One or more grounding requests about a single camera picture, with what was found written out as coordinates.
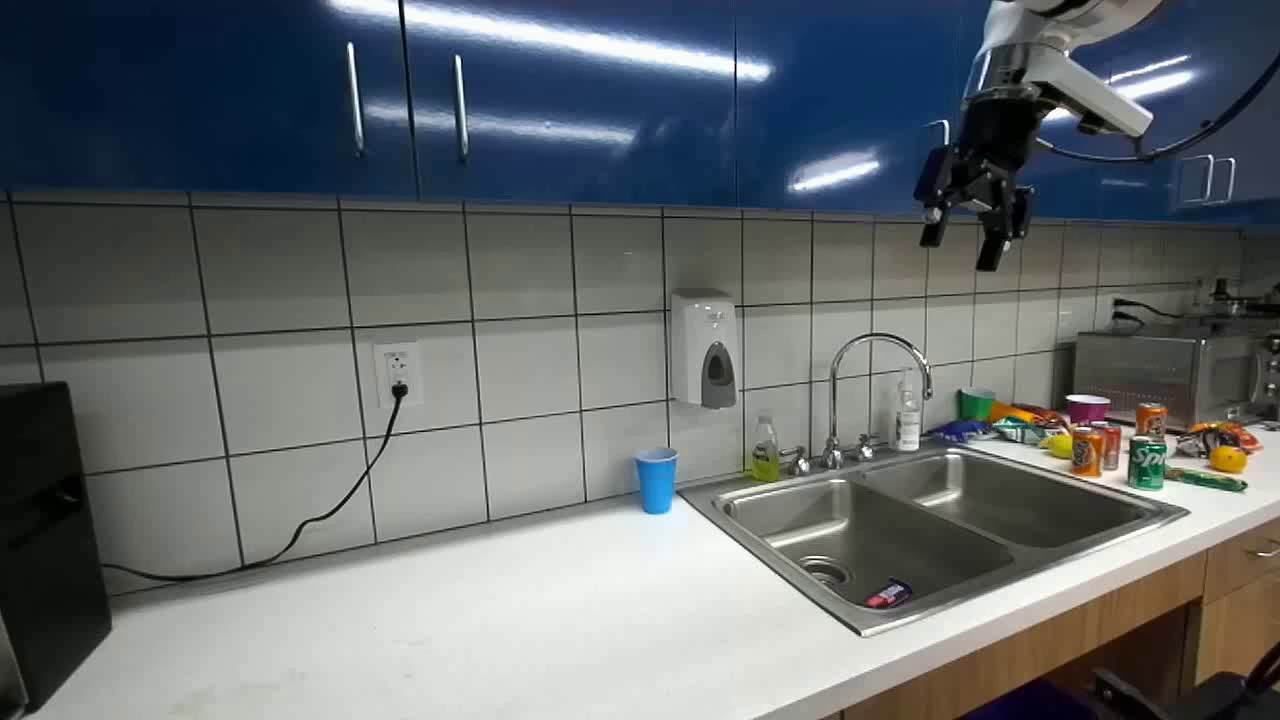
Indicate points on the yellow lemon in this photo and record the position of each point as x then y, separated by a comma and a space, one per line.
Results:
1230, 459

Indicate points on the green soda can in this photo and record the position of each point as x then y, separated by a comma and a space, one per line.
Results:
1145, 463

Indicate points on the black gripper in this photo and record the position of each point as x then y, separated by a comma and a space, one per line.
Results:
1002, 135

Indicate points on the blue bin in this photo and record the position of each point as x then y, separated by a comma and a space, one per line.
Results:
1025, 701

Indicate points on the black office chair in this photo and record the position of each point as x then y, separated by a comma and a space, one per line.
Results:
1202, 693

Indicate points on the blue snack bag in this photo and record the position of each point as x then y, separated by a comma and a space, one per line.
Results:
957, 435

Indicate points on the stainless steel double sink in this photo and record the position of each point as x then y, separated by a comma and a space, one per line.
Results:
932, 535

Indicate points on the clear pump soap bottle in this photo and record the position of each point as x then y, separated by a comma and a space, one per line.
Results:
910, 425

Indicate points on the orange crumpled snack bag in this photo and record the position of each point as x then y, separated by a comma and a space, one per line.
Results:
1227, 435

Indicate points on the green marker pen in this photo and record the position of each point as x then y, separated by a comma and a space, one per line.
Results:
1207, 480

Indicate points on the green white snack bag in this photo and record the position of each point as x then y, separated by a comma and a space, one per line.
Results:
1025, 435

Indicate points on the green dish soap bottle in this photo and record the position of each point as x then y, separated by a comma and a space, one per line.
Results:
762, 463

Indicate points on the stainless steel toaster oven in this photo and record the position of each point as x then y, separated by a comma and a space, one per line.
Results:
1155, 373

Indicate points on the orange soda can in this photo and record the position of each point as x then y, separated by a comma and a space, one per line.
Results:
1155, 423
1085, 454

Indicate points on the white wall soap dispenser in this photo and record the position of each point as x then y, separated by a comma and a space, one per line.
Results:
700, 351

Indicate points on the chrome gooseneck faucet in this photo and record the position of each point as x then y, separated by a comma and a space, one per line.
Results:
839, 401

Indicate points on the purple candy bar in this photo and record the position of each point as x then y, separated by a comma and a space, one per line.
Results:
891, 595

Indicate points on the black coffee maker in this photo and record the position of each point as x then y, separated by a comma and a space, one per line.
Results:
46, 535

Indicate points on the blue upper cabinet door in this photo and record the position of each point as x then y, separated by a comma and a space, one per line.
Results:
585, 121
174, 93
1080, 186
1261, 166
842, 93
1160, 181

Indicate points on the red soda can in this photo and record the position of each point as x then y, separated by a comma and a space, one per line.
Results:
1114, 445

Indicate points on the wooden lower cabinet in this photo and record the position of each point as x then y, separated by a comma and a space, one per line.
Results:
1241, 601

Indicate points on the green plastic cup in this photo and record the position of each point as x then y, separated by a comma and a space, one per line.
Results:
972, 411

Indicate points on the blue plastic cup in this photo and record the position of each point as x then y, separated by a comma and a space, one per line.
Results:
655, 480

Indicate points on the yellow round fruit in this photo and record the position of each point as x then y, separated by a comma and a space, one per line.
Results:
1058, 443

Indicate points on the white wall power outlet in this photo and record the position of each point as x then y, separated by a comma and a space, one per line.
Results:
397, 363

